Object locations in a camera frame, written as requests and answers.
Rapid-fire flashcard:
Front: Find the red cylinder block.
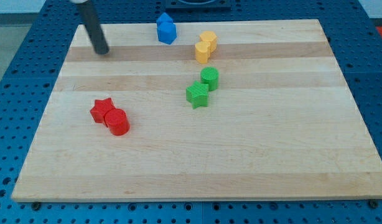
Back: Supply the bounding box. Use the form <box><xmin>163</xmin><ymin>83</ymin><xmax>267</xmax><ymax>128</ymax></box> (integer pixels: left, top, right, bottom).
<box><xmin>105</xmin><ymin>108</ymin><xmax>130</xmax><ymax>136</ymax></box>

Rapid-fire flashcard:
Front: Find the blue triangle block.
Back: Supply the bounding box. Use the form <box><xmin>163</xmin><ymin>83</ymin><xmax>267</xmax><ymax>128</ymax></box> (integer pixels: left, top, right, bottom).
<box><xmin>156</xmin><ymin>12</ymin><xmax>174</xmax><ymax>26</ymax></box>

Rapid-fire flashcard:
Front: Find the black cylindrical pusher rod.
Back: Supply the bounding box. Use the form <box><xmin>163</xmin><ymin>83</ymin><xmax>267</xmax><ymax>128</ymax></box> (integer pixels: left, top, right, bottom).
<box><xmin>77</xmin><ymin>0</ymin><xmax>109</xmax><ymax>55</ymax></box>

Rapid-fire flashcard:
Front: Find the yellow crescent block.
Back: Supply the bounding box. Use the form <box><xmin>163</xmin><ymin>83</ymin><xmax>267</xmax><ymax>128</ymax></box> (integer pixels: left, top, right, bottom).
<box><xmin>195</xmin><ymin>41</ymin><xmax>211</xmax><ymax>64</ymax></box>

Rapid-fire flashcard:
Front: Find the wooden board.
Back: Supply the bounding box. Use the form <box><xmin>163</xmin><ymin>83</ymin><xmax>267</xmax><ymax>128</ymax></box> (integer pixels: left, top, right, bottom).
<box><xmin>12</xmin><ymin>19</ymin><xmax>382</xmax><ymax>202</ymax></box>

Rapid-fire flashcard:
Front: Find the yellow cylinder block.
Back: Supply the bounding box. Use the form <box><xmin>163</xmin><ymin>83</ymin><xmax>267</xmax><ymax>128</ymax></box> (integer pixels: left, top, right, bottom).
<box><xmin>199</xmin><ymin>30</ymin><xmax>218</xmax><ymax>52</ymax></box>

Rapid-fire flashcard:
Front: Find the green star block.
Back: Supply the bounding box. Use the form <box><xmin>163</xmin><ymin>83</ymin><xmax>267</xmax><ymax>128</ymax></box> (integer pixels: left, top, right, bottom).
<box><xmin>186</xmin><ymin>81</ymin><xmax>209</xmax><ymax>109</ymax></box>

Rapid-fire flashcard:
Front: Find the white rod holder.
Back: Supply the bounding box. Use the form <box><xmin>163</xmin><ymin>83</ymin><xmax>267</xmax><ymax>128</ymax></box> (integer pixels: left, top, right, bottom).
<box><xmin>70</xmin><ymin>0</ymin><xmax>88</xmax><ymax>4</ymax></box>

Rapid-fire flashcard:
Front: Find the green cylinder block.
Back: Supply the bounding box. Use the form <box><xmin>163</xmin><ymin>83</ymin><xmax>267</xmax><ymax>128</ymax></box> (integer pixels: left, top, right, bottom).
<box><xmin>200</xmin><ymin>67</ymin><xmax>219</xmax><ymax>91</ymax></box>

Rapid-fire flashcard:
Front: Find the blue cube block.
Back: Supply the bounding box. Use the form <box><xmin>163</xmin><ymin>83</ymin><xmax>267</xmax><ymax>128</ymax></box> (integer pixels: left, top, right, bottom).
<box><xmin>157</xmin><ymin>22</ymin><xmax>177</xmax><ymax>45</ymax></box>

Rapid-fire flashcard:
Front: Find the red star block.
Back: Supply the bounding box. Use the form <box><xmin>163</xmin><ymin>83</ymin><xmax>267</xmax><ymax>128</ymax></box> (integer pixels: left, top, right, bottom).
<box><xmin>90</xmin><ymin>98</ymin><xmax>116</xmax><ymax>126</ymax></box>

